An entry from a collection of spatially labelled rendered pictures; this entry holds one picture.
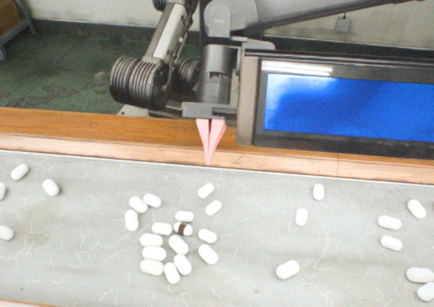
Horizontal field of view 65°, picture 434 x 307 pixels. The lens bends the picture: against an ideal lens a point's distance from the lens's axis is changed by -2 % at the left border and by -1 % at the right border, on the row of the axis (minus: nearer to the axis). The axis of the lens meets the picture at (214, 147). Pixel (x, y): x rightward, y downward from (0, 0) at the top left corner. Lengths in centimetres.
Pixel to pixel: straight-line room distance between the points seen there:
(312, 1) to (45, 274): 62
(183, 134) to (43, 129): 30
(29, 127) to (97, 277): 39
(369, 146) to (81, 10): 276
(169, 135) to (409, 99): 51
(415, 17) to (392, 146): 240
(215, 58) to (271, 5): 13
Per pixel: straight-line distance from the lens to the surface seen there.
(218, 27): 60
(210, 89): 59
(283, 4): 64
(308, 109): 29
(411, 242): 67
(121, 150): 73
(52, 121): 83
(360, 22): 262
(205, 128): 57
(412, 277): 62
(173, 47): 97
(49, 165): 77
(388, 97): 30
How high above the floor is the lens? 125
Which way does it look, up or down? 44 degrees down
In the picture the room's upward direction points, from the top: straight up
